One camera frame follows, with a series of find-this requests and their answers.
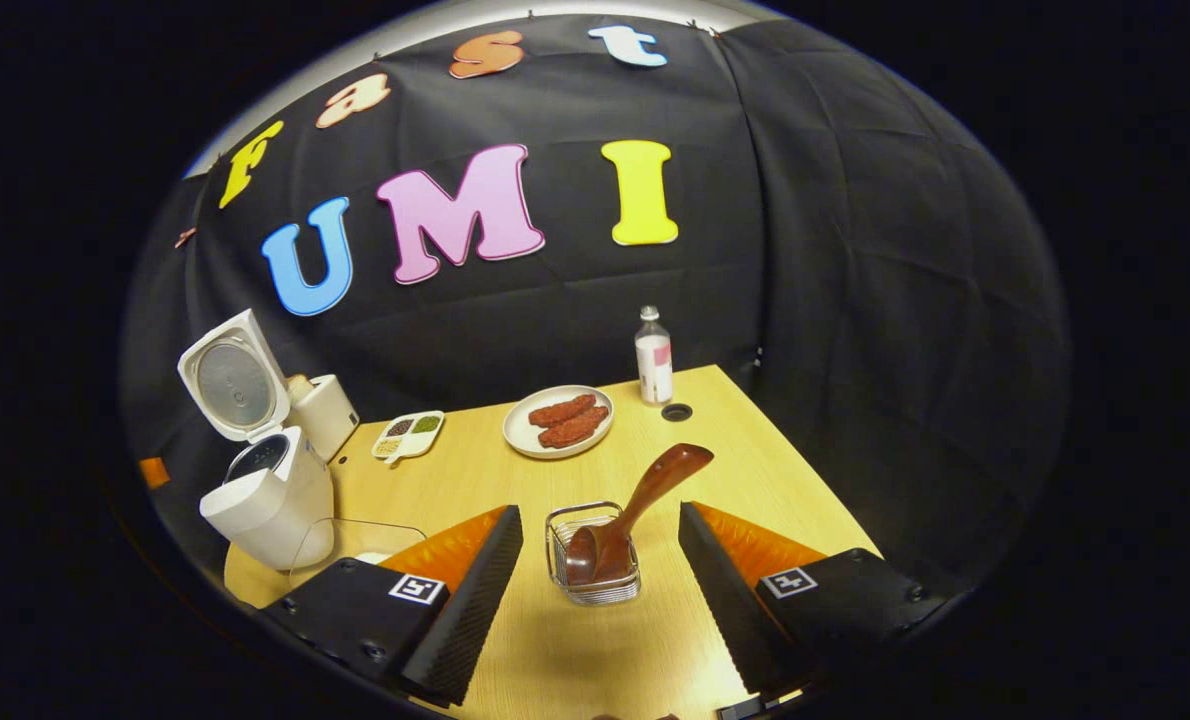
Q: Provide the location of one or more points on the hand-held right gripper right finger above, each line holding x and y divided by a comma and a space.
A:
725, 610

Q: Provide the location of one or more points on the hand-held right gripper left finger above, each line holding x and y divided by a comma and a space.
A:
475, 610

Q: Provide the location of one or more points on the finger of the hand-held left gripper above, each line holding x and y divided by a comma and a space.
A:
155, 472

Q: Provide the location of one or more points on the white rice cooker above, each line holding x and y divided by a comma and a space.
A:
265, 520

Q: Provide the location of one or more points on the brown wooden spoon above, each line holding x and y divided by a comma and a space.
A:
645, 500

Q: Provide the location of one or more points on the clear container of rice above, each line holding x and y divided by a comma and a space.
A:
355, 540

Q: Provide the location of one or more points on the toast bread slice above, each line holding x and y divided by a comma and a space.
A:
300, 388

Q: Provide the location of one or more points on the white toaster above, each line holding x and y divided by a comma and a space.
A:
330, 415

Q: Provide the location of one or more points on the white divided grain dish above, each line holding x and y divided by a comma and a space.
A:
410, 437

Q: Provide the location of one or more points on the white round plate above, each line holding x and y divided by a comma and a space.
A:
520, 430

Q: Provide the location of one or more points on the red-brown sausage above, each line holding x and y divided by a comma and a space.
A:
573, 428
562, 410

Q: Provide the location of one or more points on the copper backdrop clip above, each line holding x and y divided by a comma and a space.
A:
186, 237

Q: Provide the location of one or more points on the clear bottle with pink label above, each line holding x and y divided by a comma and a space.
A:
654, 365

